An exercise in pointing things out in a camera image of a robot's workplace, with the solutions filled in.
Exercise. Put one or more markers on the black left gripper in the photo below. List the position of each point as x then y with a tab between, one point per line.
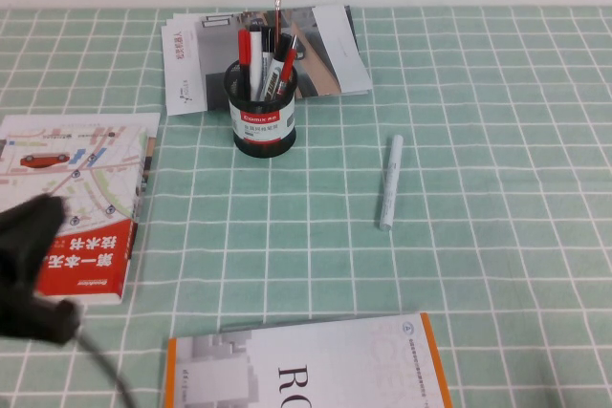
24	245

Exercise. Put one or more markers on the white marker with black cap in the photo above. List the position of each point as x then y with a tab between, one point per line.
276	71

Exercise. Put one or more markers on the black mesh pen holder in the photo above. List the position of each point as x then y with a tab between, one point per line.
263	135

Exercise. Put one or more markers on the red-capped marker pen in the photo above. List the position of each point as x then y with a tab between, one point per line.
244	52

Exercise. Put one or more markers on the white pen with black tip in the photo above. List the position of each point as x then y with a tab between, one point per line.
255	59

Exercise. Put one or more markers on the black-capped pen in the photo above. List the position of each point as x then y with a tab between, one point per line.
268	42

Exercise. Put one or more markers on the red gel pen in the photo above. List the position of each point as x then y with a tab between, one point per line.
288	66

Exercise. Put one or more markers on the all-white marker pen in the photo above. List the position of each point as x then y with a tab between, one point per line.
391	178

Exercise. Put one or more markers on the red book with map cover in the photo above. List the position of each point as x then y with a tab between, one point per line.
95	164

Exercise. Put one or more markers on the white leaflet with red text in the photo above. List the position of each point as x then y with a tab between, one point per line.
184	88

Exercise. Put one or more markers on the white book with orange border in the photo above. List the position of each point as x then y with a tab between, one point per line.
306	365

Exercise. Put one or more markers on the red pencil with eraser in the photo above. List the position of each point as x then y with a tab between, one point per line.
277	16

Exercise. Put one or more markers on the brochure with grey photo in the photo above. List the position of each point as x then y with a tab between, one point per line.
334	54

